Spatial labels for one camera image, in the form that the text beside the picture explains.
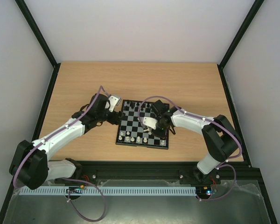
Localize black white chess board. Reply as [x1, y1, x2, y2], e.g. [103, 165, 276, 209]
[115, 99, 169, 150]

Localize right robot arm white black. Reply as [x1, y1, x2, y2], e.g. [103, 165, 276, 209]
[146, 100, 242, 183]

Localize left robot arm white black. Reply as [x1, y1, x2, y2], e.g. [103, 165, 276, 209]
[9, 94, 123, 189]

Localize transparent plastic sheet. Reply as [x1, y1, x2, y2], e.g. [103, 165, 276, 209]
[3, 181, 271, 224]

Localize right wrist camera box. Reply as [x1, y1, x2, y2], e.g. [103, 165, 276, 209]
[142, 117, 158, 130]

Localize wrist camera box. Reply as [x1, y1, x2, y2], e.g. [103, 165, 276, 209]
[108, 95, 122, 112]
[142, 117, 158, 130]

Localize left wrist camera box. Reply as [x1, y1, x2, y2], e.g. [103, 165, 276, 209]
[108, 95, 122, 112]

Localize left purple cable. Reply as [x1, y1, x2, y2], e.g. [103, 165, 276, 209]
[13, 85, 107, 221]

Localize grey slotted cable duct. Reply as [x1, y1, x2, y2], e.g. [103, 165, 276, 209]
[19, 186, 196, 196]

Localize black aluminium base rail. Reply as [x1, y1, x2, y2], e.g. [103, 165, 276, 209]
[14, 161, 262, 185]

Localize left black frame post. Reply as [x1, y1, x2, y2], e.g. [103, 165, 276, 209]
[15, 0, 60, 68]

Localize black frame post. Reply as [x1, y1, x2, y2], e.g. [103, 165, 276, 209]
[218, 0, 266, 70]
[15, 0, 60, 68]

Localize right black frame post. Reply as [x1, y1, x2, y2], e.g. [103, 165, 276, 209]
[218, 0, 266, 70]

